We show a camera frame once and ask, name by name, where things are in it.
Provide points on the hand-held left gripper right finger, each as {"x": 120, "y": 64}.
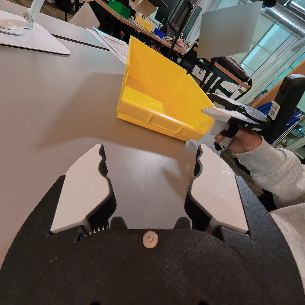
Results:
{"x": 216, "y": 190}

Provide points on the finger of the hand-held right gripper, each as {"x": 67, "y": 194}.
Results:
{"x": 221, "y": 113}
{"x": 226, "y": 102}

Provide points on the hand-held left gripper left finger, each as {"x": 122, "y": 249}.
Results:
{"x": 81, "y": 190}

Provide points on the person's right forearm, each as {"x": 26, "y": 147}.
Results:
{"x": 274, "y": 166}

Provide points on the grey desk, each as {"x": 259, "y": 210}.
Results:
{"x": 59, "y": 107}

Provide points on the person's right hand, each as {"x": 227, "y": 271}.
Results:
{"x": 245, "y": 141}

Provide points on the blue striped jacket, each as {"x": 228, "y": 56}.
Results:
{"x": 294, "y": 124}

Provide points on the wooden workbench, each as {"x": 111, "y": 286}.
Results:
{"x": 228, "y": 73}

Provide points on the black bag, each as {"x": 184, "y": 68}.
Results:
{"x": 234, "y": 68}

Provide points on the person's grey sweatshirt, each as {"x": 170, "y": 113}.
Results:
{"x": 293, "y": 233}

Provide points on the small blue plastic bin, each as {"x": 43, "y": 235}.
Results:
{"x": 159, "y": 32}

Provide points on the black monitor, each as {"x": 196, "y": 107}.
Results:
{"x": 181, "y": 14}

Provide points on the small yellow plastic bin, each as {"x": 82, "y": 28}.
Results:
{"x": 144, "y": 23}

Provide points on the cardboard box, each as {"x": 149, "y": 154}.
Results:
{"x": 145, "y": 8}

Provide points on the printed paper sheet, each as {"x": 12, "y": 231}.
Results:
{"x": 114, "y": 45}

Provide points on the green plastic bin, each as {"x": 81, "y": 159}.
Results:
{"x": 119, "y": 8}

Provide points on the white monitor stand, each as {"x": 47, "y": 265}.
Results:
{"x": 35, "y": 40}

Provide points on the silver ventilation duct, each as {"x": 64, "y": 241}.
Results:
{"x": 286, "y": 20}

